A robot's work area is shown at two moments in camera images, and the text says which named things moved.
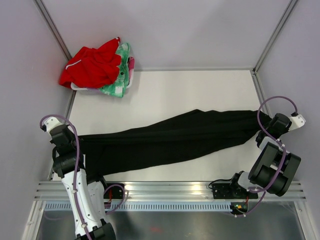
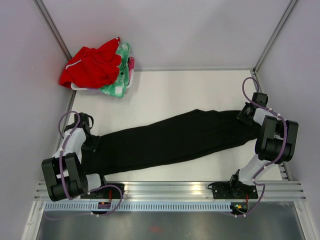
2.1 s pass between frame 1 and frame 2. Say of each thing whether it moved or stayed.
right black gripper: moved
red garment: stayed
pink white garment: stayed
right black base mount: stayed
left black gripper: moved
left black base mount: stayed
